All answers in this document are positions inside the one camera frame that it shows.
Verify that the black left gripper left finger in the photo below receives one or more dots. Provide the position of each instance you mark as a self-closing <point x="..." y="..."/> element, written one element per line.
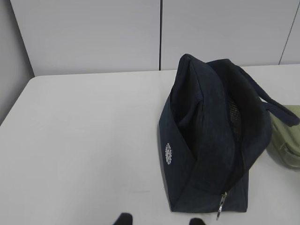
<point x="124" y="219"/>

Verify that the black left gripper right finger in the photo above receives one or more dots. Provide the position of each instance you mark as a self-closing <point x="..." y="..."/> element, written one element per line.
<point x="196" y="221"/>

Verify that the navy blue fabric bag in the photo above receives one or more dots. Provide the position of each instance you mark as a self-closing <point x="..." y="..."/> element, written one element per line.
<point x="213" y="127"/>

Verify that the green lidded glass container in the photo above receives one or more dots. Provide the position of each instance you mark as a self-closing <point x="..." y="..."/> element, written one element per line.
<point x="284" y="146"/>

